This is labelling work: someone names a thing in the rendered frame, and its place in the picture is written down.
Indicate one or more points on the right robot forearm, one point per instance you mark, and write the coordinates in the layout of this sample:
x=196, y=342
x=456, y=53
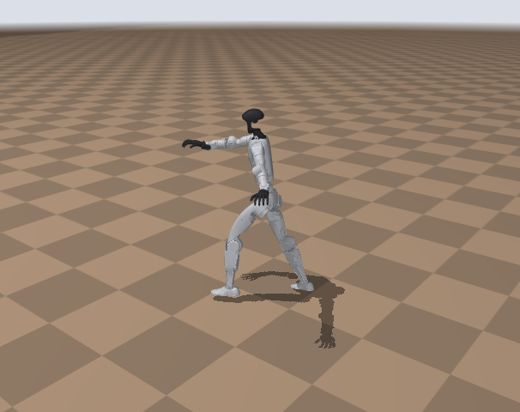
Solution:
x=217, y=143

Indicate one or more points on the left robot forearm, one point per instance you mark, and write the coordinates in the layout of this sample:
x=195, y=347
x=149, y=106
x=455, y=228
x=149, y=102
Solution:
x=262, y=179

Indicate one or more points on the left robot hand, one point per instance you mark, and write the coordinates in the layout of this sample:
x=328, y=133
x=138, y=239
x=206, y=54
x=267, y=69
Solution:
x=261, y=194

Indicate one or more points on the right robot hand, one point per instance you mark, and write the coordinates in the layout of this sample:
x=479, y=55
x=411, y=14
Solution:
x=196, y=143

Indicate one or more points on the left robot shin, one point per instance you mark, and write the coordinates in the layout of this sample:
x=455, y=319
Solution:
x=232, y=256

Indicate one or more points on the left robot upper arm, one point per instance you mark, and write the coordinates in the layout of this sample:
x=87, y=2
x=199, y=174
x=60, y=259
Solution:
x=257, y=151

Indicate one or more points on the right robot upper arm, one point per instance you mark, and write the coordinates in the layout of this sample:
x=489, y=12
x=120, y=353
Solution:
x=233, y=142

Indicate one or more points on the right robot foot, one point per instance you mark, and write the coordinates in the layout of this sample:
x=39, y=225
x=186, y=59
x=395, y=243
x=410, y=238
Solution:
x=308, y=286

